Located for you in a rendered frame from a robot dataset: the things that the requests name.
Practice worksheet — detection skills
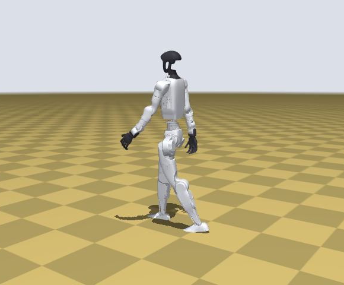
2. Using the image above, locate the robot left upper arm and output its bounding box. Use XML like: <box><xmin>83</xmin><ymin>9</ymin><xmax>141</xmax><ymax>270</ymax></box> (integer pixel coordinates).
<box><xmin>147</xmin><ymin>80</ymin><xmax>171</xmax><ymax>115</ymax></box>

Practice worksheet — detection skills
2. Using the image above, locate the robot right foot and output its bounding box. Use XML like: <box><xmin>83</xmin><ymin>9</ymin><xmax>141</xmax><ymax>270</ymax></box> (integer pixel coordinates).
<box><xmin>147</xmin><ymin>212</ymin><xmax>171</xmax><ymax>220</ymax></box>

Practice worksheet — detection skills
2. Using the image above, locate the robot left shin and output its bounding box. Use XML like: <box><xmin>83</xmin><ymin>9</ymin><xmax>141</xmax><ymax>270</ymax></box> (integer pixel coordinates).
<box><xmin>173</xmin><ymin>182</ymin><xmax>201</xmax><ymax>226</ymax></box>

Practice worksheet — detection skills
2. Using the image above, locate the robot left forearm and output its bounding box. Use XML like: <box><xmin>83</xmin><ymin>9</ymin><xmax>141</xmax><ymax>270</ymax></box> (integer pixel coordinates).
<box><xmin>131</xmin><ymin>107</ymin><xmax>152</xmax><ymax>136</ymax></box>

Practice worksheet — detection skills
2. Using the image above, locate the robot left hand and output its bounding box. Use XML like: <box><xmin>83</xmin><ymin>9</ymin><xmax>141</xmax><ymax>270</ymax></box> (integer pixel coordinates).
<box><xmin>120</xmin><ymin>131</ymin><xmax>139</xmax><ymax>150</ymax></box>

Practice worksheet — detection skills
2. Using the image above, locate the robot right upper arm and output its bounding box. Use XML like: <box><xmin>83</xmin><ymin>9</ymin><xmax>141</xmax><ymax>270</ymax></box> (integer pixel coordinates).
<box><xmin>184</xmin><ymin>79</ymin><xmax>190</xmax><ymax>113</ymax></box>

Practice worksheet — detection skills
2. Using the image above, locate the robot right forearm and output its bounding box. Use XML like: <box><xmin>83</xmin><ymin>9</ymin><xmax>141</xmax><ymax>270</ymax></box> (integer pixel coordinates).
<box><xmin>184</xmin><ymin>107</ymin><xmax>196</xmax><ymax>135</ymax></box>

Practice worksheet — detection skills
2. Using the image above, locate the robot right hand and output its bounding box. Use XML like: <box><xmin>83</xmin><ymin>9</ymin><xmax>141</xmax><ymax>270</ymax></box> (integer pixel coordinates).
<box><xmin>185</xmin><ymin>128</ymin><xmax>198</xmax><ymax>154</ymax></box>

